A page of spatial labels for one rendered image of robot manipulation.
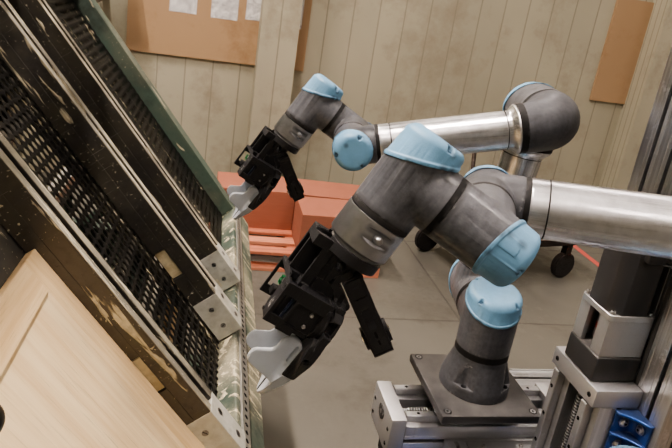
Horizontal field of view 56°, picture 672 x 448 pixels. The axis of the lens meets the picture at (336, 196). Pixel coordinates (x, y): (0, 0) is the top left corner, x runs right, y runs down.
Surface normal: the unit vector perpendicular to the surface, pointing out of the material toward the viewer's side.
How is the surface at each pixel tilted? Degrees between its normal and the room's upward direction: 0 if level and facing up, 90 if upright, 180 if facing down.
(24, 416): 52
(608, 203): 46
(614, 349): 90
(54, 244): 90
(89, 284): 90
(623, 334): 90
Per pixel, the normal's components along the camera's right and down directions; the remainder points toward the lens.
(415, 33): 0.18, 0.34
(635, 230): -0.25, 0.20
